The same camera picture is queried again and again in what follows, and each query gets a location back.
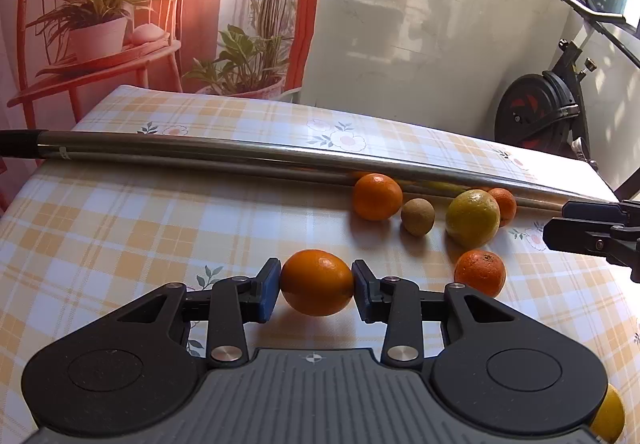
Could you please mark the long metal pole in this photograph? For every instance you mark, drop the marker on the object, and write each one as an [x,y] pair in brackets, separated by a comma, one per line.
[267,160]

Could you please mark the brown kiwi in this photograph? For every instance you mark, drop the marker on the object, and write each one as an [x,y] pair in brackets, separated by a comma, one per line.
[417,217]

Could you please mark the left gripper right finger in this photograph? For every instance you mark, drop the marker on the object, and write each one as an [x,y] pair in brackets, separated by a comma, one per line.
[403,307]

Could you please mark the mandarin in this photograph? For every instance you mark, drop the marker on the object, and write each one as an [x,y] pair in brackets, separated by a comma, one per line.
[316,283]
[481,270]
[506,203]
[376,197]

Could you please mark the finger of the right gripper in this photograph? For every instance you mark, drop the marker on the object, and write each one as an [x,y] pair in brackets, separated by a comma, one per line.
[626,213]
[618,244]

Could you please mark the printed room backdrop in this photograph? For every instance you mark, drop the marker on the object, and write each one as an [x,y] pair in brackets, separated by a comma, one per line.
[65,52]

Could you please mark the yellow-green citrus fruit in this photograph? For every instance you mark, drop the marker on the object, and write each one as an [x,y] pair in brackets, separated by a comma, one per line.
[473,219]

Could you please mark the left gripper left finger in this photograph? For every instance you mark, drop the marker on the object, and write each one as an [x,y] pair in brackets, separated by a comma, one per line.
[226,307]

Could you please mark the large yellow lemon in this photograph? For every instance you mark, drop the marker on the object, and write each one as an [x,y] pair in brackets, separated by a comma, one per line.
[609,422]

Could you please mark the black exercise bike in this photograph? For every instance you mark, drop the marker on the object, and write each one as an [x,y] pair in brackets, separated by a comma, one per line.
[546,111]

